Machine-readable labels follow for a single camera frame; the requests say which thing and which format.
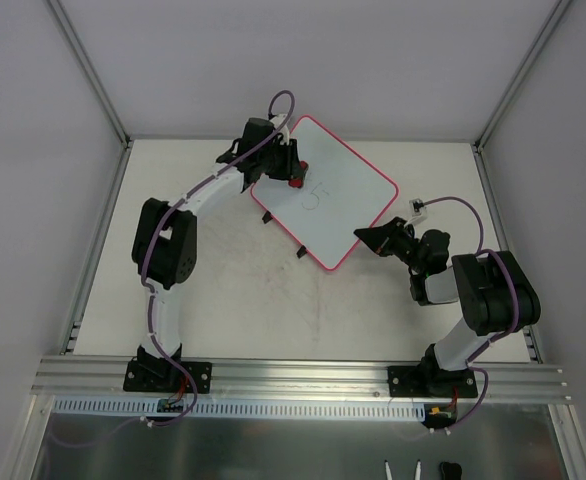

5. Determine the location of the red whiteboard eraser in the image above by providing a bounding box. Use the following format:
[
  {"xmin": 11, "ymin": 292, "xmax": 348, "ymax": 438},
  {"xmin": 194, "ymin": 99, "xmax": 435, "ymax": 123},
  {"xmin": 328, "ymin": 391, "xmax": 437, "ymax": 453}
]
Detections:
[{"xmin": 288, "ymin": 161, "xmax": 309, "ymax": 189}]

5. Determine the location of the pink framed whiteboard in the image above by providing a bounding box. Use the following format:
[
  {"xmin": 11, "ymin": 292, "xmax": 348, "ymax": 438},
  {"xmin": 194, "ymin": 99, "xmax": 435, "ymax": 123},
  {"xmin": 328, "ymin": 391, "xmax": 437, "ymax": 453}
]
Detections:
[{"xmin": 250, "ymin": 115, "xmax": 400, "ymax": 271}]

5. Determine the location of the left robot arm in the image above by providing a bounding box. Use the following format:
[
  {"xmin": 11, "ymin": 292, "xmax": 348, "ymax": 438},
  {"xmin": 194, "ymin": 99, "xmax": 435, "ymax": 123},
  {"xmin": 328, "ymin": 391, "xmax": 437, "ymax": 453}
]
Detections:
[{"xmin": 124, "ymin": 114, "xmax": 308, "ymax": 392}]

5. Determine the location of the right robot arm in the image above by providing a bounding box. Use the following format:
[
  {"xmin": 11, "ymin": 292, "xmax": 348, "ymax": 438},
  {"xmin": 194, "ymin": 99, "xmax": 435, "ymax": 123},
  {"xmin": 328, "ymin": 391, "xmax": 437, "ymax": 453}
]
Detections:
[{"xmin": 354, "ymin": 217, "xmax": 541, "ymax": 399}]

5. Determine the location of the black whiteboard foot right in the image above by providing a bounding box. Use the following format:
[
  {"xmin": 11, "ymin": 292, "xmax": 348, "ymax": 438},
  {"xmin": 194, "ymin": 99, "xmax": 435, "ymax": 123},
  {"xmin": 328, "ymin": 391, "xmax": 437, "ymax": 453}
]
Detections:
[{"xmin": 296, "ymin": 245, "xmax": 308, "ymax": 259}]

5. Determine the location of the left white pen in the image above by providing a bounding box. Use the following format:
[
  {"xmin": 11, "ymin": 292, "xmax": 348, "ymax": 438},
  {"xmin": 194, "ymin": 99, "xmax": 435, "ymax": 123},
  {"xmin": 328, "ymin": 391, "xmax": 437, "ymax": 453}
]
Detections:
[{"xmin": 384, "ymin": 460, "xmax": 393, "ymax": 480}]

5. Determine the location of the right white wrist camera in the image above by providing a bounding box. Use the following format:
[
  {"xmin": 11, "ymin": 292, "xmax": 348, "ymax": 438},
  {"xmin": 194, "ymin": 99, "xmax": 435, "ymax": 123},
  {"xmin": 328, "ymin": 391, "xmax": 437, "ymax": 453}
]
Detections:
[{"xmin": 407, "ymin": 198, "xmax": 428, "ymax": 225}]

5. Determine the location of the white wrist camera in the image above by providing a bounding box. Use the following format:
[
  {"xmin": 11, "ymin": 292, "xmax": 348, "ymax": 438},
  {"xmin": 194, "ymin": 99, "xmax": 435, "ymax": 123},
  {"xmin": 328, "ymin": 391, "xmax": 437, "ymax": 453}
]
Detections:
[
  {"xmin": 407, "ymin": 198, "xmax": 428, "ymax": 225},
  {"xmin": 269, "ymin": 113, "xmax": 290, "ymax": 145}
]

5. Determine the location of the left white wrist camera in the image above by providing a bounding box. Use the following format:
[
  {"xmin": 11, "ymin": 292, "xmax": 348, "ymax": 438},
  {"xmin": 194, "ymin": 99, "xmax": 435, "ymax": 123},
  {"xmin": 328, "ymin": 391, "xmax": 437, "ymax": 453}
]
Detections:
[{"xmin": 269, "ymin": 113, "xmax": 290, "ymax": 145}]

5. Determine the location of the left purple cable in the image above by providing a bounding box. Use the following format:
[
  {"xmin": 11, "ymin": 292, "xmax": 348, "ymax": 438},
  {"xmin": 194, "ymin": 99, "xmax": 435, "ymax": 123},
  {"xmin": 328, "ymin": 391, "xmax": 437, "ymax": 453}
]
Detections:
[{"xmin": 140, "ymin": 89, "xmax": 297, "ymax": 429}]

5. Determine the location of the purple cable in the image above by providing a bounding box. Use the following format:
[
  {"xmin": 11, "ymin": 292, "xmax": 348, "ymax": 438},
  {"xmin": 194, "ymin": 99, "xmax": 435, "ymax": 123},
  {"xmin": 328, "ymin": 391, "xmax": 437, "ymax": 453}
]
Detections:
[
  {"xmin": 140, "ymin": 89, "xmax": 297, "ymax": 429},
  {"xmin": 420, "ymin": 195, "xmax": 524, "ymax": 436}
]

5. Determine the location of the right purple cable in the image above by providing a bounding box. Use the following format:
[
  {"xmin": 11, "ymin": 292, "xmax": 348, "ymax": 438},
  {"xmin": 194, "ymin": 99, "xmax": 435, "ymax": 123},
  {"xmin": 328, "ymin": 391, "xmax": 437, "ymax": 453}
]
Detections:
[{"xmin": 420, "ymin": 195, "xmax": 524, "ymax": 436}]

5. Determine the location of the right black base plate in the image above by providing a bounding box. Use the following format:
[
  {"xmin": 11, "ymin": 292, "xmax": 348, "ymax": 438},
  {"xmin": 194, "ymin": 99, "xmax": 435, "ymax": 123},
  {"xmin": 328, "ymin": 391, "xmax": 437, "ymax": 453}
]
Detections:
[{"xmin": 387, "ymin": 365, "xmax": 478, "ymax": 399}]

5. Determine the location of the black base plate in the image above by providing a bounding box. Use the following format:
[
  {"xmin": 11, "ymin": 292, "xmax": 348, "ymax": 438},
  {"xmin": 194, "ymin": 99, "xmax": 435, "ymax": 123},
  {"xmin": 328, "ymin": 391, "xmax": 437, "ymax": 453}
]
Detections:
[
  {"xmin": 387, "ymin": 365, "xmax": 478, "ymax": 399},
  {"xmin": 123, "ymin": 357, "xmax": 213, "ymax": 395}
]

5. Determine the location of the left aluminium frame post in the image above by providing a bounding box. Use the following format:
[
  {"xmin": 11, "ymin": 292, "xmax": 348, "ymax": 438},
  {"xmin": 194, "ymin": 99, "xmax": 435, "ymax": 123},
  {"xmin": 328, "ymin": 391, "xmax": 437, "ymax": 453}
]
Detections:
[{"xmin": 44, "ymin": 0, "xmax": 131, "ymax": 147}]

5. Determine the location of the aluminium frame post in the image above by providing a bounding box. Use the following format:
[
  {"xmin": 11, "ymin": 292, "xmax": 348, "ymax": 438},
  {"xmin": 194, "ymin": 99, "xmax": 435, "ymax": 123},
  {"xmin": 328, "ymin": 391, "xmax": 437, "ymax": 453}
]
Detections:
[
  {"xmin": 44, "ymin": 0, "xmax": 131, "ymax": 147},
  {"xmin": 473, "ymin": 0, "xmax": 574, "ymax": 152}
]

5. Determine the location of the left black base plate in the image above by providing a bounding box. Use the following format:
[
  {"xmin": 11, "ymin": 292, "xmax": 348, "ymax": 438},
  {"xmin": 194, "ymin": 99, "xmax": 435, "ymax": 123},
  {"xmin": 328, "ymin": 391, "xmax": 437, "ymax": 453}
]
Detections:
[{"xmin": 123, "ymin": 357, "xmax": 213, "ymax": 395}]

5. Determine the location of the right aluminium frame post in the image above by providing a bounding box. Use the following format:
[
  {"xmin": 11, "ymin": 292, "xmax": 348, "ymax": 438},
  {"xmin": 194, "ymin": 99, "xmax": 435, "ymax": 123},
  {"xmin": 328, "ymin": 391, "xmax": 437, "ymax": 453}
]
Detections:
[{"xmin": 473, "ymin": 0, "xmax": 574, "ymax": 152}]

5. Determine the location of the aluminium mounting rail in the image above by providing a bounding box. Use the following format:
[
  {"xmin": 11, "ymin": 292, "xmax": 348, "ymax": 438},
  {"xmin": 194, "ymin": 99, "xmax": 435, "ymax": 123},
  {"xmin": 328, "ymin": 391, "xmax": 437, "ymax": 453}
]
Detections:
[{"xmin": 30, "ymin": 356, "xmax": 573, "ymax": 404}]

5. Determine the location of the slotted white cable duct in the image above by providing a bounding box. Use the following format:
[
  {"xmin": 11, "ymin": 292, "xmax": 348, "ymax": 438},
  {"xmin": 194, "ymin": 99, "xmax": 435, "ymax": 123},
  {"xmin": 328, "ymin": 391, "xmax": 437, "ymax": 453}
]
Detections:
[{"xmin": 52, "ymin": 396, "xmax": 426, "ymax": 423}]

